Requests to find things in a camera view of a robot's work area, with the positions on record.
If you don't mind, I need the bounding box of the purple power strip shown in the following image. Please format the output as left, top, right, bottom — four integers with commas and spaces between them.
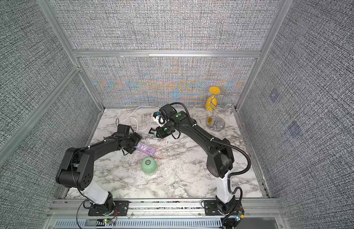
136, 142, 156, 157

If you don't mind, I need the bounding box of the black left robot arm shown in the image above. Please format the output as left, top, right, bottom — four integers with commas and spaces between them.
55, 133, 141, 215

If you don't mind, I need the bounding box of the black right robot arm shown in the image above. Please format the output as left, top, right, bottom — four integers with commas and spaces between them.
149, 102, 251, 215

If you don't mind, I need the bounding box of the chrome stand with yellow cups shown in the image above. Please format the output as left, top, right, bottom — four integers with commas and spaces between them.
205, 86, 237, 132

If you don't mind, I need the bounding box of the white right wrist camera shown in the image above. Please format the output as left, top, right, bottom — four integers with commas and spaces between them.
152, 111, 165, 127

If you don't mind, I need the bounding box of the white power strip cable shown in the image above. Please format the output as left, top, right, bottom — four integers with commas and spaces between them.
116, 105, 162, 134

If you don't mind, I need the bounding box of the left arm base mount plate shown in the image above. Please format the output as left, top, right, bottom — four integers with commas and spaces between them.
88, 200, 130, 217

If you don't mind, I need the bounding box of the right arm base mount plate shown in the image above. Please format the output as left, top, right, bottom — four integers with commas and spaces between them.
203, 200, 223, 216

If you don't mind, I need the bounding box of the aluminium front rail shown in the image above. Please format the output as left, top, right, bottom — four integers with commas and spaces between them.
51, 198, 289, 229

